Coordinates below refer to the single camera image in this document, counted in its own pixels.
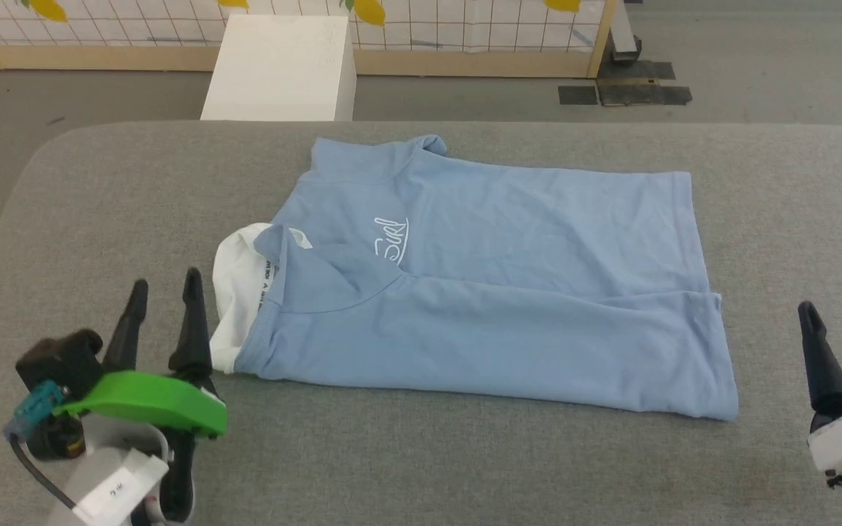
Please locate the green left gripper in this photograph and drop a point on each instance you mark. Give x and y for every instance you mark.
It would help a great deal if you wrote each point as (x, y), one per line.
(150, 402)

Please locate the light blue polo shirt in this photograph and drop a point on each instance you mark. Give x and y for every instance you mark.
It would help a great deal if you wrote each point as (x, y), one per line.
(494, 292)

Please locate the white box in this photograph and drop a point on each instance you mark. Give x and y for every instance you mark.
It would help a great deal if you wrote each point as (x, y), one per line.
(278, 69)

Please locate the lemon print partition panel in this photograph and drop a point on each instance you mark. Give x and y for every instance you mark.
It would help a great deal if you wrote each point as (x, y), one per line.
(172, 29)

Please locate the large black floor tape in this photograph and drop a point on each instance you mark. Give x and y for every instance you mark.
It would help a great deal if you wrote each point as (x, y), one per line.
(644, 84)

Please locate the small black floor tape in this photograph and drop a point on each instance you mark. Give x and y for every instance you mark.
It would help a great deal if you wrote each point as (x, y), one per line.
(578, 95)

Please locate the grey metal partition leg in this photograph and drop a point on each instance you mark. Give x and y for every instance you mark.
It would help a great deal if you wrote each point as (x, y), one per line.
(622, 33)

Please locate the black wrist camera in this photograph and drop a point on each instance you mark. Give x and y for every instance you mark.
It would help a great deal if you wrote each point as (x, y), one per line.
(59, 365)

